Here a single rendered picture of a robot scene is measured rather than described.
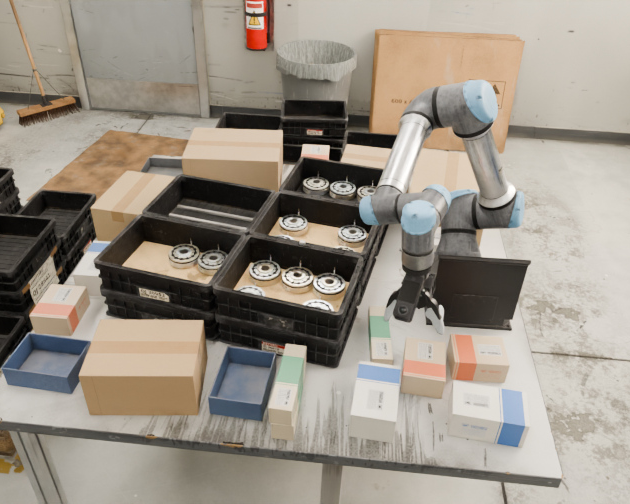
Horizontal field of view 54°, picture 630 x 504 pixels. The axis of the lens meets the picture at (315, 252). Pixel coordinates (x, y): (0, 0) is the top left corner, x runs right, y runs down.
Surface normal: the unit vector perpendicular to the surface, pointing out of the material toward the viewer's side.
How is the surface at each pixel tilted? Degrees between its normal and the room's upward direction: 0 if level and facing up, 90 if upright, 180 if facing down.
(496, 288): 90
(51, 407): 0
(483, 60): 80
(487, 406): 0
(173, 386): 90
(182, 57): 90
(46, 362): 0
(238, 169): 90
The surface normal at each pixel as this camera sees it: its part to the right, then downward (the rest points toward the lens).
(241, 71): -0.10, 0.59
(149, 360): 0.03, -0.81
